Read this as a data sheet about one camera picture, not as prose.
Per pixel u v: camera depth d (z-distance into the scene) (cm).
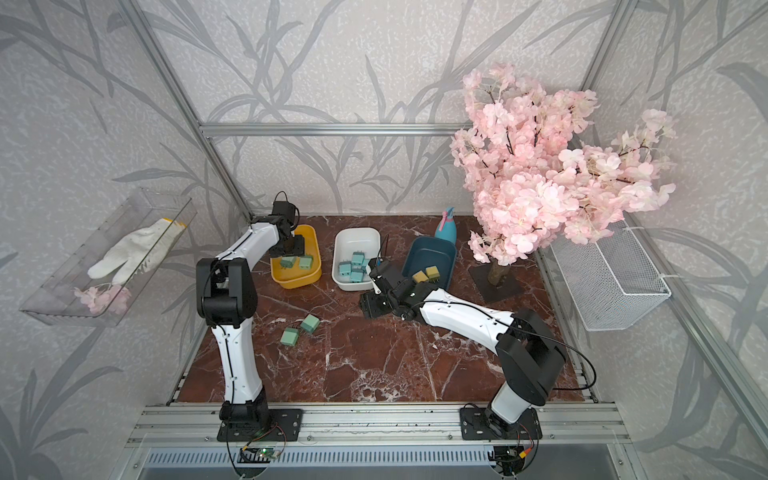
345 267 103
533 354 43
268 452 70
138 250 67
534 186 50
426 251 108
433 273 100
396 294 64
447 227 100
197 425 75
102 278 63
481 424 73
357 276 102
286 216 83
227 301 58
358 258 105
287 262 104
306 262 104
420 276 99
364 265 104
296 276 98
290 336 87
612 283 59
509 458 72
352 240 111
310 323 89
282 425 73
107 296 60
